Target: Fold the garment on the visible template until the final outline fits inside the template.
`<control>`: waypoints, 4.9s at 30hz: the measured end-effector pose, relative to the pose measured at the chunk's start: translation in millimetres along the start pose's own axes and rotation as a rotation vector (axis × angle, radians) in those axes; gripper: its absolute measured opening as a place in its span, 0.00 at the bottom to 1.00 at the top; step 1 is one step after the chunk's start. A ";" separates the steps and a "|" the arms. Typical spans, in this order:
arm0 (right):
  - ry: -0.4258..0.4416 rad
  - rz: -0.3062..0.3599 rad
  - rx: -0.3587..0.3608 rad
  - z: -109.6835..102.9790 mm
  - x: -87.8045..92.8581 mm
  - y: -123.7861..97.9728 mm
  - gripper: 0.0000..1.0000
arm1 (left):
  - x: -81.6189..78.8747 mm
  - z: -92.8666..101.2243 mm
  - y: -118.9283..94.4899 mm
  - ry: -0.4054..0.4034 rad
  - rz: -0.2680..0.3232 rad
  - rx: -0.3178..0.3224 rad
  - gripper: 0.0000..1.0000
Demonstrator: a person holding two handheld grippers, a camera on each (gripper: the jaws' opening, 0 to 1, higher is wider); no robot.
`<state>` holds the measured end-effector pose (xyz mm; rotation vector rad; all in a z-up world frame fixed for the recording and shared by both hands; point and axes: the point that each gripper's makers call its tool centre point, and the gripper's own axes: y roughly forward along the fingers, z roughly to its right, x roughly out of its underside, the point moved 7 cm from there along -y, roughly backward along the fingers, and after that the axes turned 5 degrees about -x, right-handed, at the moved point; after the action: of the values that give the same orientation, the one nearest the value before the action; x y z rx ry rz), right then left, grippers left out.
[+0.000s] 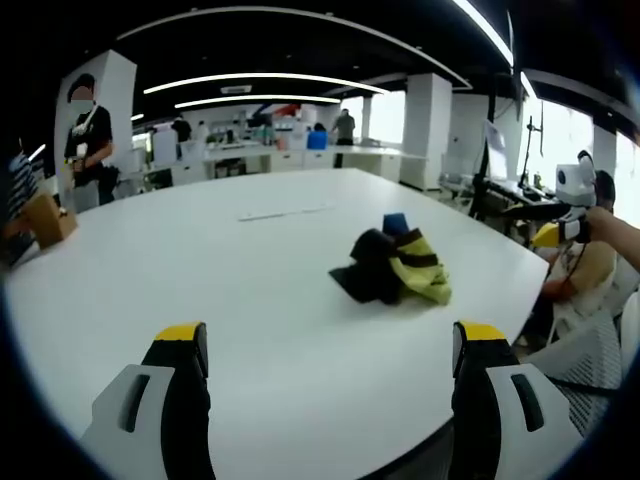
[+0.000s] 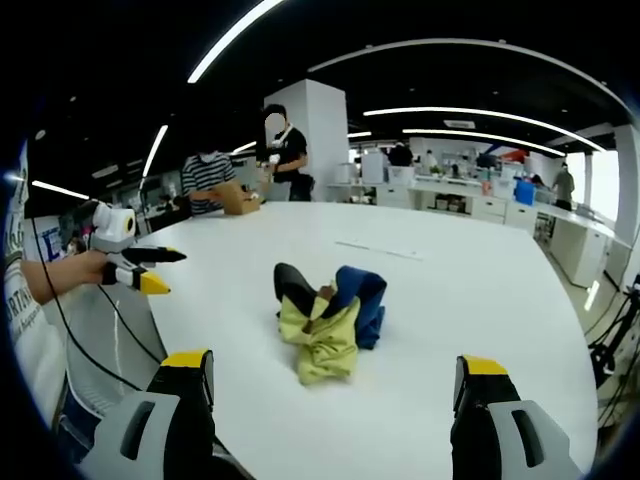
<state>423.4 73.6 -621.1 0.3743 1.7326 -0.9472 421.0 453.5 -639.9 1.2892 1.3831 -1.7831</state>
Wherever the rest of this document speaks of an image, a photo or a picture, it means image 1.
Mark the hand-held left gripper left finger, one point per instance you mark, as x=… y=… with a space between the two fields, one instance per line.
x=165 y=400

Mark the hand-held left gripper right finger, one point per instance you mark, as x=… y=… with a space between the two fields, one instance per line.
x=500 y=400

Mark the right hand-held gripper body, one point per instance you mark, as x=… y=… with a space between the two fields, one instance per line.
x=575 y=187

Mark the black and yellow garment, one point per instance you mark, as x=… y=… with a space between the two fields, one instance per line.
x=390 y=270

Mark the person's right hand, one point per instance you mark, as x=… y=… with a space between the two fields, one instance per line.
x=600 y=225

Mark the black tripod stand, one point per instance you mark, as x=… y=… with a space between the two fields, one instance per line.
x=481 y=185

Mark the computer monitor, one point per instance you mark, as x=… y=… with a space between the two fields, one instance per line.
x=496 y=147

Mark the white mesh chair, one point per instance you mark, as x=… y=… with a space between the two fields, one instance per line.
x=585 y=360

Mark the blue block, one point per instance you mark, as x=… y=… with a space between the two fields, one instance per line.
x=395 y=222

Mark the brown cardboard box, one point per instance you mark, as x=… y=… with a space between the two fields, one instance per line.
x=50 y=222

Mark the white counter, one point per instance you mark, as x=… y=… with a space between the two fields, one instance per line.
x=310 y=157

